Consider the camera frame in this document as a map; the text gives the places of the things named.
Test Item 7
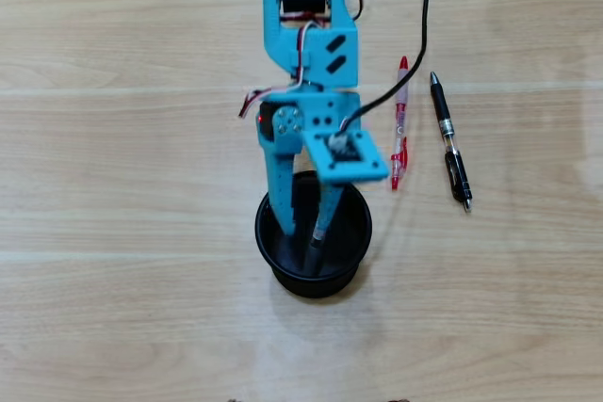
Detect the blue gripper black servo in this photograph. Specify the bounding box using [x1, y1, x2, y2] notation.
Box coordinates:
[256, 88, 364, 239]

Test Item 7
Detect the clear pen with grey grip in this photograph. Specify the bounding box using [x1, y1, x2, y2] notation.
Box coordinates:
[303, 213, 332, 277]

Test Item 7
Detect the red retractable pen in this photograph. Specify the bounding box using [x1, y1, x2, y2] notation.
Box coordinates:
[389, 55, 411, 192]

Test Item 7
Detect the black retractable pen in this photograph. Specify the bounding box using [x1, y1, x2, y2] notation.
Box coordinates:
[428, 71, 474, 214]

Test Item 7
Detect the black mesh pen holder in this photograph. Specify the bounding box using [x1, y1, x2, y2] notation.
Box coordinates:
[253, 169, 374, 300]

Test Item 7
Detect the red white black servo wire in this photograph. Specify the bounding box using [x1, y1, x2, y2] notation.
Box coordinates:
[236, 15, 332, 120]

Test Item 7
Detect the black camera cable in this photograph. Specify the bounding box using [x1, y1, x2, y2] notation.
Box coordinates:
[337, 0, 433, 136]

